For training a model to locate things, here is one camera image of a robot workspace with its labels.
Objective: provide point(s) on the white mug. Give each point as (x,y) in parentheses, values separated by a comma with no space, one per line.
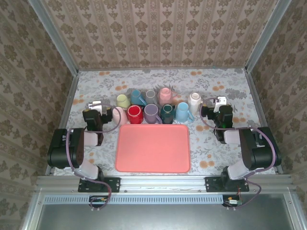
(194,101)

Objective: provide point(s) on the yellow-green mug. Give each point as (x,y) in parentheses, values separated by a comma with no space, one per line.
(123,100)

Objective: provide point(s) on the light blue mug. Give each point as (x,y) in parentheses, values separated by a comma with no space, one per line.
(182,112)

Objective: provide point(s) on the teal mug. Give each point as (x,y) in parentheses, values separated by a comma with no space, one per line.
(136,95)

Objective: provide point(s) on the dark green mug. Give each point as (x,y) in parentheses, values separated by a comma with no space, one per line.
(168,114)

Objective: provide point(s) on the grey mug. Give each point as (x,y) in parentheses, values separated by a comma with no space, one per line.
(151,95)

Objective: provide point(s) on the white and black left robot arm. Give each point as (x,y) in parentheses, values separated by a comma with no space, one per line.
(62,148)

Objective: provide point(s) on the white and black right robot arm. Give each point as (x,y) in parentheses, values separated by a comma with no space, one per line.
(259,153)

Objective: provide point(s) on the pale pink mug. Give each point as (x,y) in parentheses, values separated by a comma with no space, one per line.
(119,116)

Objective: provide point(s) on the red mug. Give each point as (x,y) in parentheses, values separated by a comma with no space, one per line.
(135,114)

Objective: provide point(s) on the purple mug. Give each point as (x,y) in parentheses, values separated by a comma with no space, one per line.
(151,113)

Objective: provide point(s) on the salmon pink tray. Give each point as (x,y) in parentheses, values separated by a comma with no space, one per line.
(153,148)

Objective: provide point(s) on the small green circuit board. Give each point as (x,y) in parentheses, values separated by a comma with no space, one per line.
(98,199)
(233,202)

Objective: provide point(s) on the aluminium mounting beam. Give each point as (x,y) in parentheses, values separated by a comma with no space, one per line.
(163,184)

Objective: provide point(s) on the grey metal panel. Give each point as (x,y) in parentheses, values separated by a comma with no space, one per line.
(163,218)

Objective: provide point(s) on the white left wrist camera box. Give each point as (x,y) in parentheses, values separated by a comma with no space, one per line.
(95,105)

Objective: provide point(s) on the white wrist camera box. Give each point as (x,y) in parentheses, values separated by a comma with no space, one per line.
(95,105)
(221,100)

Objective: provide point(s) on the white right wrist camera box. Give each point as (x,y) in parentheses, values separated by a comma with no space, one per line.
(221,100)

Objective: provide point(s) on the aluminium table edge rail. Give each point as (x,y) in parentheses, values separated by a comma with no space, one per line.
(63,119)
(257,105)
(163,68)

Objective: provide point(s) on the aluminium frame post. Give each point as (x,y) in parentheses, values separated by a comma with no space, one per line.
(56,38)
(266,36)

